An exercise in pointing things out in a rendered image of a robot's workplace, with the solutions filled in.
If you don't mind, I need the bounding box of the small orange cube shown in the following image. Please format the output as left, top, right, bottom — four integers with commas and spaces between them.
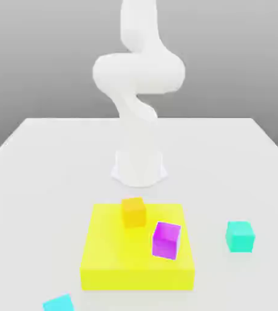
121, 197, 147, 229

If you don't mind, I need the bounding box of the small magenta cube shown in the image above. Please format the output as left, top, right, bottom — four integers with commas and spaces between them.
152, 221, 182, 261

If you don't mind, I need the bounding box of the small turquoise cube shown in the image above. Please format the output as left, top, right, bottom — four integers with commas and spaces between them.
225, 220, 256, 253

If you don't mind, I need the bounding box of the small cyan cube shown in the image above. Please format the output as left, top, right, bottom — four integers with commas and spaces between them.
42, 293, 75, 311

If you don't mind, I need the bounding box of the large yellow box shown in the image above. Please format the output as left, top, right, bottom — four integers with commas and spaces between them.
80, 203, 195, 292

